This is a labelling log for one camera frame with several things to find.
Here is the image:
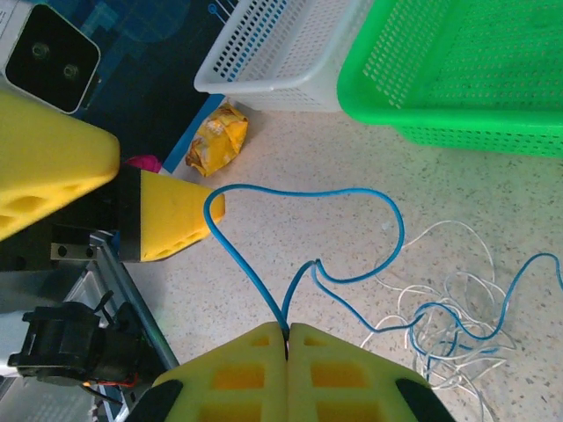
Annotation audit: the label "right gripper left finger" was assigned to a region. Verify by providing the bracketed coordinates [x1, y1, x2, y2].
[127, 322, 290, 422]

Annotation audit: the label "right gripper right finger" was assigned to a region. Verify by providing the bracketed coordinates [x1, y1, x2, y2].
[288, 322, 457, 422]

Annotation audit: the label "thin blue cable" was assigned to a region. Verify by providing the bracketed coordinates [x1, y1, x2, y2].
[204, 183, 563, 383]

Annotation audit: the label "thin white cable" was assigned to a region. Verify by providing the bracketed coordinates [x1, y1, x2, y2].
[360, 219, 520, 422]

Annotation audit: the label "pink bowl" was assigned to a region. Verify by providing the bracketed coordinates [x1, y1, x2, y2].
[125, 154, 163, 175]

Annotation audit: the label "yellow snack bag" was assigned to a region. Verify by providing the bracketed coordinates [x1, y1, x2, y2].
[185, 101, 250, 178]

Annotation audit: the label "white plastic basket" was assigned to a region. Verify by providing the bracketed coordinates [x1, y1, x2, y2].
[193, 0, 375, 113]

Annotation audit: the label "green plastic basket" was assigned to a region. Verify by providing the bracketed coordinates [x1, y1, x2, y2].
[336, 0, 563, 160]

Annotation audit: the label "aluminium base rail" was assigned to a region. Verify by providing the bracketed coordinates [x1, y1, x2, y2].
[87, 230, 181, 371]

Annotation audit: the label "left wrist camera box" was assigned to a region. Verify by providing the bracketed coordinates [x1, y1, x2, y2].
[0, 0, 103, 116]

